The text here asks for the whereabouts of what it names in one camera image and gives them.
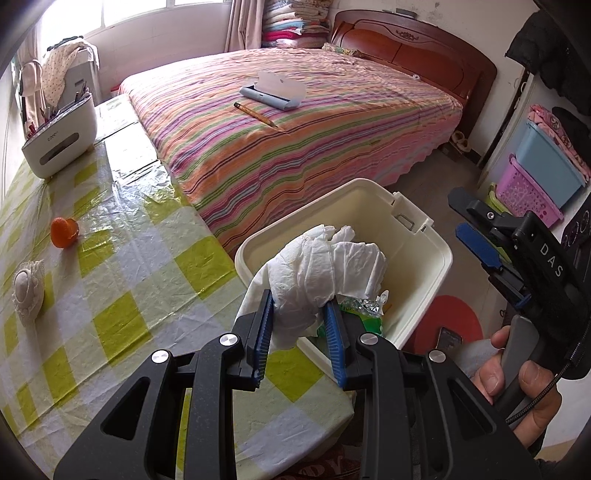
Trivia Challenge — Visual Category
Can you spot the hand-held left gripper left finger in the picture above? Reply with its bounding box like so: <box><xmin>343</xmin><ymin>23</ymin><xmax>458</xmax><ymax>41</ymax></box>
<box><xmin>53</xmin><ymin>288</ymin><xmax>275</xmax><ymax>480</ymax></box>

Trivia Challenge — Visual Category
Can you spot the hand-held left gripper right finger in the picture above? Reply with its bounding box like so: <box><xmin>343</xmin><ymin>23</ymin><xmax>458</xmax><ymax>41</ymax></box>
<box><xmin>323</xmin><ymin>299</ymin><xmax>541</xmax><ymax>480</ymax></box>

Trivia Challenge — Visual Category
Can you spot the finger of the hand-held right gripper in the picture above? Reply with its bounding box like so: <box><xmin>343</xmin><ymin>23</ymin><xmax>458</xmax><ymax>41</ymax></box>
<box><xmin>455</xmin><ymin>222</ymin><xmax>532</xmax><ymax>310</ymax></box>
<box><xmin>447</xmin><ymin>186</ymin><xmax>525</xmax><ymax>232</ymax></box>

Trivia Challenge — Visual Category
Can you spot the green printed plastic wrapper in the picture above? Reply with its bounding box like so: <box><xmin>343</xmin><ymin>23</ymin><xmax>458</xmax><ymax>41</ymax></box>
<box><xmin>339</xmin><ymin>295</ymin><xmax>391</xmax><ymax>337</ymax></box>

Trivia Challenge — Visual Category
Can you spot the white tissue wad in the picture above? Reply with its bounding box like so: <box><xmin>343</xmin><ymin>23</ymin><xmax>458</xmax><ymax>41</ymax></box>
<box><xmin>238</xmin><ymin>223</ymin><xmax>389</xmax><ymax>352</ymax></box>

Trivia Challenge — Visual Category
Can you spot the cream plastic bin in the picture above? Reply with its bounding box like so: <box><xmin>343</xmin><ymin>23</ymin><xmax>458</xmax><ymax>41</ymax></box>
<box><xmin>235</xmin><ymin>178</ymin><xmax>453</xmax><ymax>384</ymax></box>

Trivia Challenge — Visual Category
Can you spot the person's right hand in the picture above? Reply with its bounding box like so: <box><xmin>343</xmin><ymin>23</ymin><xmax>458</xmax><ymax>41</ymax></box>
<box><xmin>471</xmin><ymin>323</ymin><xmax>564</xmax><ymax>457</ymax></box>

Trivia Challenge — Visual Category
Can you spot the green plastic basket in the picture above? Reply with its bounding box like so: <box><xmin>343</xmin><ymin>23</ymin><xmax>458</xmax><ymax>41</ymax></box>
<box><xmin>487</xmin><ymin>182</ymin><xmax>513</xmax><ymax>215</ymax></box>

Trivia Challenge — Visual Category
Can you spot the purple plastic basket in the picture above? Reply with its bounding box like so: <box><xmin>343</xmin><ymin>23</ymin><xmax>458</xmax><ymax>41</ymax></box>
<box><xmin>496</xmin><ymin>154</ymin><xmax>564</xmax><ymax>228</ymax></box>

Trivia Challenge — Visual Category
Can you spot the red round stool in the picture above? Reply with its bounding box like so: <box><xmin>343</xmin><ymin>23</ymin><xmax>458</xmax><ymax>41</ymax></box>
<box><xmin>413</xmin><ymin>295</ymin><xmax>483</xmax><ymax>356</ymax></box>

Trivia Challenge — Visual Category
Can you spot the blue plastic storage box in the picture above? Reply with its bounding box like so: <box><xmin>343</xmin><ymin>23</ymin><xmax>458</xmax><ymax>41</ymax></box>
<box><xmin>513</xmin><ymin>121</ymin><xmax>588</xmax><ymax>209</ymax></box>

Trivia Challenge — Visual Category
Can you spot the black smartphone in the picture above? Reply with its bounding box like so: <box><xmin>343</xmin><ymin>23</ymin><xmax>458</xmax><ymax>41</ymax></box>
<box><xmin>436</xmin><ymin>326</ymin><xmax>463</xmax><ymax>352</ymax></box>

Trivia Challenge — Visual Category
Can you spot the pink printed cloth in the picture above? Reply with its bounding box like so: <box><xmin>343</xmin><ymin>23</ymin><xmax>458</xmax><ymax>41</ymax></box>
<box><xmin>529</xmin><ymin>104</ymin><xmax>591</xmax><ymax>183</ymax></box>

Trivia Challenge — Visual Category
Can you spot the red patterned mat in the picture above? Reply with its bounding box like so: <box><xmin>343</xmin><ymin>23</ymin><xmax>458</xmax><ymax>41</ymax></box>
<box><xmin>295</xmin><ymin>443</ymin><xmax>365</xmax><ymax>480</ymax></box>

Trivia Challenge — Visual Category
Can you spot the yellow checked plastic tablecloth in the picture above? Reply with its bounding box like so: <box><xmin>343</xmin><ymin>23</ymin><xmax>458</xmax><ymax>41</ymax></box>
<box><xmin>0</xmin><ymin>95</ymin><xmax>356</xmax><ymax>480</ymax></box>

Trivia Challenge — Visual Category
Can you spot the red wooden headboard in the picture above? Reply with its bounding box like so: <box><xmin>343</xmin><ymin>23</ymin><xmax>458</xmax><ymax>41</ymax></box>
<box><xmin>330</xmin><ymin>9</ymin><xmax>498</xmax><ymax>151</ymax></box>

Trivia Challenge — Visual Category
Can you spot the black jacket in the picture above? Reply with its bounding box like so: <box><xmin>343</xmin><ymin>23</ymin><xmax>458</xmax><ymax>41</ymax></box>
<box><xmin>505</xmin><ymin>9</ymin><xmax>583</xmax><ymax>90</ymax></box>

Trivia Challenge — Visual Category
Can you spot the bed with striped sheet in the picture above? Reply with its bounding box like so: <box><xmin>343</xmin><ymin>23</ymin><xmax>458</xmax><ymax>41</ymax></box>
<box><xmin>119</xmin><ymin>46</ymin><xmax>464</xmax><ymax>252</ymax></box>

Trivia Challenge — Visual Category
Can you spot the floral pillow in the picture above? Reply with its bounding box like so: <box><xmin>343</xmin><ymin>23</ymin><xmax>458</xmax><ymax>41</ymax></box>
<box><xmin>322</xmin><ymin>42</ymin><xmax>365</xmax><ymax>58</ymax></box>

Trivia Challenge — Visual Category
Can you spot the yellow pencil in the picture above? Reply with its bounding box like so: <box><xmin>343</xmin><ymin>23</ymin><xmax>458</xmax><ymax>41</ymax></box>
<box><xmin>233</xmin><ymin>102</ymin><xmax>279</xmax><ymax>129</ymax></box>

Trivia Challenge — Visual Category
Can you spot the small orange fruit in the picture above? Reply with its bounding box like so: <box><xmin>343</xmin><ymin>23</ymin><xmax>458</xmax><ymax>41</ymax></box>
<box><xmin>51</xmin><ymin>217</ymin><xmax>80</xmax><ymax>248</ymax></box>

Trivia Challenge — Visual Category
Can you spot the light blue slim device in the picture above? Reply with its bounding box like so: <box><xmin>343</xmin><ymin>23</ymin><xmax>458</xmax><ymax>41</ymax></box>
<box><xmin>239</xmin><ymin>70</ymin><xmax>308</xmax><ymax>113</ymax></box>

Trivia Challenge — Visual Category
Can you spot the white lace ornament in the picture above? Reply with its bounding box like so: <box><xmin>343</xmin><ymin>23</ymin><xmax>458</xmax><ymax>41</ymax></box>
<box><xmin>12</xmin><ymin>259</ymin><xmax>46</xmax><ymax>328</ymax></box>

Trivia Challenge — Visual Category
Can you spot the stack of folded blankets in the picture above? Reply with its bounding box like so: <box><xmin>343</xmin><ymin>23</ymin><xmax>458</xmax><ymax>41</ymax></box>
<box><xmin>261</xmin><ymin>0</ymin><xmax>332</xmax><ymax>49</ymax></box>

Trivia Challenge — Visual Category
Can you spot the white desktop pencil organizer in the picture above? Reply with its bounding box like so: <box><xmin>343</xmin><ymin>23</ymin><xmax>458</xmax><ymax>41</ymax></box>
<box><xmin>21</xmin><ymin>80</ymin><xmax>99</xmax><ymax>179</ymax></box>

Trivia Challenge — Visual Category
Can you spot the beige curtain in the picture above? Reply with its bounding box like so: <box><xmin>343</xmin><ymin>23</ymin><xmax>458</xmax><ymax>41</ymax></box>
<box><xmin>225</xmin><ymin>0</ymin><xmax>265</xmax><ymax>52</ymax></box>

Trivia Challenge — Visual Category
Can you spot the white cabinet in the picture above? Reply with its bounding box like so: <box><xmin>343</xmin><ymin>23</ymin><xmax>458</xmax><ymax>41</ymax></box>
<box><xmin>60</xmin><ymin>44</ymin><xmax>100</xmax><ymax>109</ymax></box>

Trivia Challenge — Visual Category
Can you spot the dotted white cloth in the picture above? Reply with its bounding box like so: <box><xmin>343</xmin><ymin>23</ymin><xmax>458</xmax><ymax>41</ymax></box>
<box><xmin>41</xmin><ymin>41</ymin><xmax>95</xmax><ymax>107</ymax></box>

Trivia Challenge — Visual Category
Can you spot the beige hanging garment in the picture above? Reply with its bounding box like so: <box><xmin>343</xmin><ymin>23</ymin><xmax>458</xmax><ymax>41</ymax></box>
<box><xmin>18</xmin><ymin>60</ymin><xmax>44</xmax><ymax>123</ymax></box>

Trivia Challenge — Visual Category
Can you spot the window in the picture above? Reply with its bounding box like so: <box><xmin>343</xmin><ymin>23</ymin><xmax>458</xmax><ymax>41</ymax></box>
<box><xmin>44</xmin><ymin>0</ymin><xmax>232</xmax><ymax>42</ymax></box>

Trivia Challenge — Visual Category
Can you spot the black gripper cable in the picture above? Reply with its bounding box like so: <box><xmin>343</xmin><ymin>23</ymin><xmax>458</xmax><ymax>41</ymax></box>
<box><xmin>505</xmin><ymin>355</ymin><xmax>578</xmax><ymax>425</ymax></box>

